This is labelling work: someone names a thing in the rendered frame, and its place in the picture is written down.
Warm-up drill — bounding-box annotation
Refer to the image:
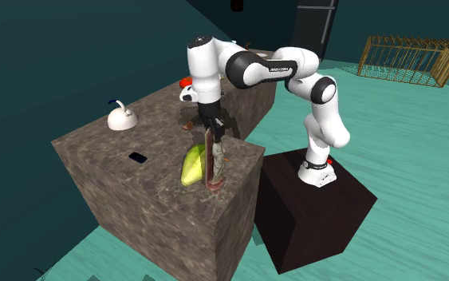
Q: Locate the yellow-green pointed fruit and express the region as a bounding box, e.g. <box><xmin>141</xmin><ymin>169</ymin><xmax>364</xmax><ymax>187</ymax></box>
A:
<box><xmin>180</xmin><ymin>144</ymin><xmax>207</xmax><ymax>188</ymax></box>

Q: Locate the black phone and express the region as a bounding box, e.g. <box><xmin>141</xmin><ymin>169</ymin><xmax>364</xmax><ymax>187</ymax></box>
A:
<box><xmin>128</xmin><ymin>151</ymin><xmax>148</xmax><ymax>164</ymax></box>

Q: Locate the white kettle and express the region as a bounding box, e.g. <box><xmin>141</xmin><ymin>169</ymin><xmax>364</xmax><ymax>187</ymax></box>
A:
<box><xmin>107</xmin><ymin>99</ymin><xmax>140</xmax><ymax>132</ymax></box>

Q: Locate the dark refrigerator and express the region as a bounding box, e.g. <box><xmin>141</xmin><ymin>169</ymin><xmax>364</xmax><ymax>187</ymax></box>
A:
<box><xmin>290</xmin><ymin>0</ymin><xmax>340</xmax><ymax>60</ymax></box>

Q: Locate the dark robot stand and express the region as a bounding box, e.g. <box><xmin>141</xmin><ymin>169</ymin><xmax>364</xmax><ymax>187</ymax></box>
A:
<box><xmin>254</xmin><ymin>148</ymin><xmax>379</xmax><ymax>275</ymax></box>

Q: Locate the golden wire cage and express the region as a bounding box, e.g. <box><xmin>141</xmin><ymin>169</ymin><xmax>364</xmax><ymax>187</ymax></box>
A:
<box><xmin>356</xmin><ymin>34</ymin><xmax>449</xmax><ymax>89</ymax></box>

